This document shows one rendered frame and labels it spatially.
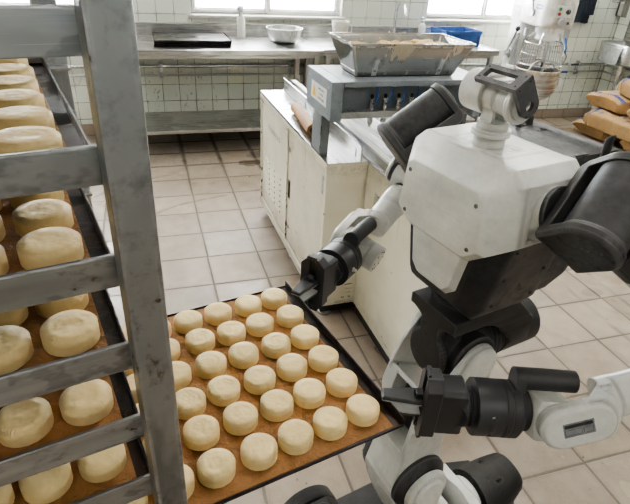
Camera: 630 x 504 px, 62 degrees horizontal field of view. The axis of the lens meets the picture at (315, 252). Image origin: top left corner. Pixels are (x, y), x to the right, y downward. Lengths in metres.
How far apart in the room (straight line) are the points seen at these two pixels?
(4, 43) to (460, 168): 0.67
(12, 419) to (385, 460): 0.88
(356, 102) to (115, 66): 2.00
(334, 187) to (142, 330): 1.93
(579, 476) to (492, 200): 1.63
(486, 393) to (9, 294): 0.65
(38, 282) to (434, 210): 0.65
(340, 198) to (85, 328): 1.92
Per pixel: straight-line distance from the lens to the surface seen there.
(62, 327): 0.54
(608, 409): 0.89
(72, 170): 0.41
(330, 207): 2.36
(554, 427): 0.87
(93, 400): 0.59
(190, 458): 0.78
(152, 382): 0.49
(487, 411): 0.85
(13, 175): 0.41
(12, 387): 0.51
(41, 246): 0.49
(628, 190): 0.83
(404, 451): 1.22
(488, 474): 1.72
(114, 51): 0.37
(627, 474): 2.43
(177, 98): 5.32
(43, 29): 0.39
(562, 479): 2.29
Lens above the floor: 1.65
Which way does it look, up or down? 30 degrees down
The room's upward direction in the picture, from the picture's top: 4 degrees clockwise
